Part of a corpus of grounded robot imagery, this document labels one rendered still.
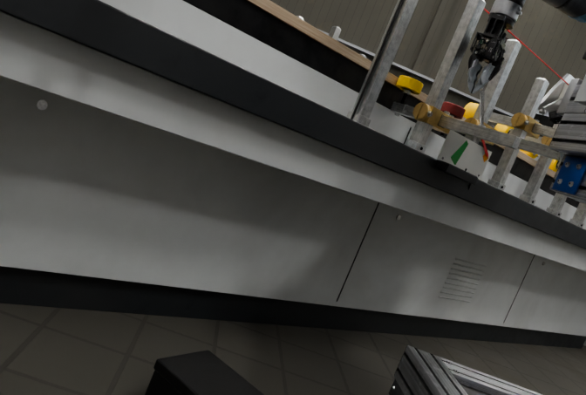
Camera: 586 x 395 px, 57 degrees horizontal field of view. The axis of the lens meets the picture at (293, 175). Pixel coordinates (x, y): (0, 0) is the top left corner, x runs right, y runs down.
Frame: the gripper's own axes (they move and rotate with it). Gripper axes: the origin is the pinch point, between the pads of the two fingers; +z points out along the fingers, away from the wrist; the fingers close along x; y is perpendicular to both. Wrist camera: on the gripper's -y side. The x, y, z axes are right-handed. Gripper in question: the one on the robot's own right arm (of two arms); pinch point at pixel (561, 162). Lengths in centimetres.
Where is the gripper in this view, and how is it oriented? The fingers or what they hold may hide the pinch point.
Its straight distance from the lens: 173.6
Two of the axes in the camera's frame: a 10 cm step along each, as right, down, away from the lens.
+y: 5.9, 3.0, -7.5
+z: -3.8, 9.2, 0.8
